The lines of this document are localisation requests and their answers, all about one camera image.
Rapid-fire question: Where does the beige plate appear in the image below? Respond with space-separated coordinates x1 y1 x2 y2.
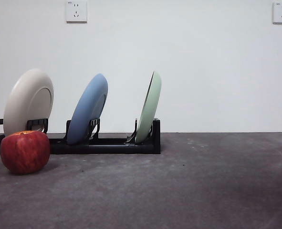
3 68 55 145

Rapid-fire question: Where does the red apple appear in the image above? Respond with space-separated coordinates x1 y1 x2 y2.
0 130 51 175

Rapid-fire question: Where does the black plate rack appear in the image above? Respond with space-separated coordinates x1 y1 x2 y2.
0 118 161 155

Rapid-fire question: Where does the green plate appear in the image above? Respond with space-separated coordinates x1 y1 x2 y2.
135 71 162 144

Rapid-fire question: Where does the blue plate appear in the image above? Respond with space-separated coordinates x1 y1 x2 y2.
66 73 109 146

